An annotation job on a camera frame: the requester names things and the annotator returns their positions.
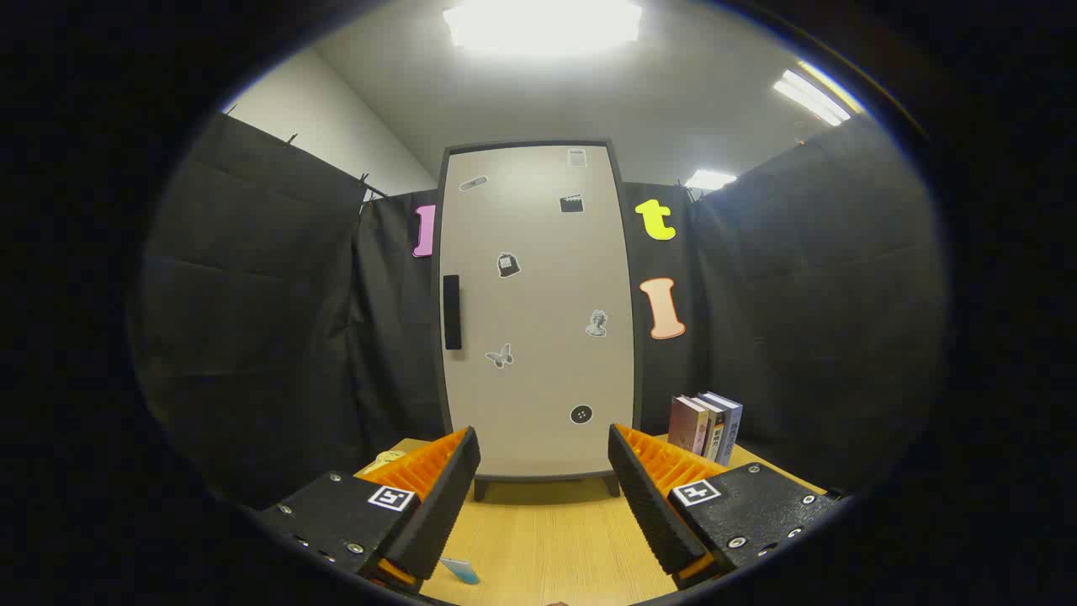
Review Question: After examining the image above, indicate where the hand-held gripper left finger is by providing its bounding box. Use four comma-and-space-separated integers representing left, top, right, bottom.
252, 425, 482, 590

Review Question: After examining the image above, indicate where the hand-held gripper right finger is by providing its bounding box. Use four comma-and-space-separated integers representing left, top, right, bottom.
607, 423, 846, 590

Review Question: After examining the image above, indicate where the black door handle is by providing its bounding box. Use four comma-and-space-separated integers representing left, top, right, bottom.
443, 274, 463, 350

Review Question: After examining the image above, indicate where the pink book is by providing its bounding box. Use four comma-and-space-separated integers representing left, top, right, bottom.
669, 396, 709, 455

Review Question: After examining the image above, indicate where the white book with dark spine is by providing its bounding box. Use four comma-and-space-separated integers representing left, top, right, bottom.
697, 394, 726, 462

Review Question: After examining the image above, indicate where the dark grey cabinet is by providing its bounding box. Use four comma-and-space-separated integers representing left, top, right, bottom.
431, 139, 645, 503

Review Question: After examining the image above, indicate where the long ceiling light strip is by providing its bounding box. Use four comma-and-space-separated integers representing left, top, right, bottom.
773, 70, 852, 127

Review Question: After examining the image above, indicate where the large ceiling light panel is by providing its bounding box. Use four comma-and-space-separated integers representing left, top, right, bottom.
443, 0, 644, 56

